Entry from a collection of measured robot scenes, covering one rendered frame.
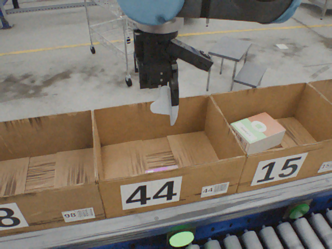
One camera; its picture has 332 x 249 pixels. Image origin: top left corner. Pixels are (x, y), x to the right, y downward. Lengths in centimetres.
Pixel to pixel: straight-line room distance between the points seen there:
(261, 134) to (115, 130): 49
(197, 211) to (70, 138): 48
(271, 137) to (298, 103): 25
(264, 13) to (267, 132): 66
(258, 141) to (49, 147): 70
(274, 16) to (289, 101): 78
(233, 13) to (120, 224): 61
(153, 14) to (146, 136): 68
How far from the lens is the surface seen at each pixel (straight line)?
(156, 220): 80
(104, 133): 97
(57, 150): 102
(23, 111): 288
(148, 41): 55
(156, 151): 97
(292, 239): 102
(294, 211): 98
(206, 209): 83
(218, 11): 39
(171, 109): 59
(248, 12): 38
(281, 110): 117
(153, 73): 57
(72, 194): 73
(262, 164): 82
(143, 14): 37
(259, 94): 106
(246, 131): 98
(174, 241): 85
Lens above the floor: 159
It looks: 41 degrees down
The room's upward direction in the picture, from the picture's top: straight up
